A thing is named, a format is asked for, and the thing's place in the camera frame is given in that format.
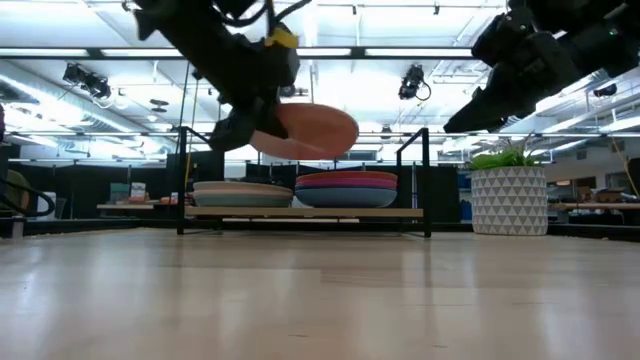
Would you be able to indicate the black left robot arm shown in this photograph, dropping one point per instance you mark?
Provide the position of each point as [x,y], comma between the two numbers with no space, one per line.
[190,30]

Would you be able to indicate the grey plate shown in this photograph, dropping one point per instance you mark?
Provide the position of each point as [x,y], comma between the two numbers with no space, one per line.
[240,184]

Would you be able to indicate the black ceiling camera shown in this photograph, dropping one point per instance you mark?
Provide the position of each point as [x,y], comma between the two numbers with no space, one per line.
[605,90]
[90,82]
[411,82]

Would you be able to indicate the terracotta plate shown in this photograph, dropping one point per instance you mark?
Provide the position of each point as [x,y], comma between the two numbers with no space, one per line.
[317,132]

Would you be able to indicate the magenta plate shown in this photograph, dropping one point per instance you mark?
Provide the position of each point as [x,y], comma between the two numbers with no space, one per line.
[345,183]

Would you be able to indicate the white triangle-patterned plant pot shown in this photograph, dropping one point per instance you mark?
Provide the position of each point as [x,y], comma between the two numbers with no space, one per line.
[510,200]

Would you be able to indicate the wooden background table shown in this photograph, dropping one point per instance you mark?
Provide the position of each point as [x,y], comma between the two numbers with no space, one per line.
[125,206]
[595,205]

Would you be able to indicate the black aluminium rig frame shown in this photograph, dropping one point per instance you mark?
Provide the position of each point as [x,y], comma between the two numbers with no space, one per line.
[100,226]

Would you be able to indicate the white bin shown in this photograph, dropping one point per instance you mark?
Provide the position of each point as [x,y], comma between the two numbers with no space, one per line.
[46,202]

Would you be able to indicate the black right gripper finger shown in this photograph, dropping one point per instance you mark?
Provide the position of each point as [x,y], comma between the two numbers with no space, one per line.
[477,116]

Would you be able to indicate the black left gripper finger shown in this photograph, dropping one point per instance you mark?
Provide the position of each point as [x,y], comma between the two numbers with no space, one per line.
[235,130]
[272,120]

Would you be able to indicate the person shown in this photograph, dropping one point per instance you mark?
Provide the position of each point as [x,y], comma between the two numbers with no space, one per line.
[12,192]

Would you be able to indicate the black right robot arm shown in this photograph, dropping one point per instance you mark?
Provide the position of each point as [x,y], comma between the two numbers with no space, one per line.
[600,15]

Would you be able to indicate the wooden shelf with black frame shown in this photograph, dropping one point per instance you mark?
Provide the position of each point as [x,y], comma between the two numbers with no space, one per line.
[300,212]

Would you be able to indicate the orange plate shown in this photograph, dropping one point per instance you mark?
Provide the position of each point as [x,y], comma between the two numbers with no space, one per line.
[345,175]

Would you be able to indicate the black overhead frame beam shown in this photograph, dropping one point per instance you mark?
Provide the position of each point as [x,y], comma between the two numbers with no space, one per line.
[150,53]

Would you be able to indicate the green succulent plant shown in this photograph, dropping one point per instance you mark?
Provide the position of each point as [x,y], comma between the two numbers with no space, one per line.
[500,159]

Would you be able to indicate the light blue plate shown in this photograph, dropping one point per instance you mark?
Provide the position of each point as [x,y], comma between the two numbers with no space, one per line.
[240,201]

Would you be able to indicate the pale pink plate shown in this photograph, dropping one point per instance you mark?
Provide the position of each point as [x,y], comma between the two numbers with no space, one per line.
[240,192]

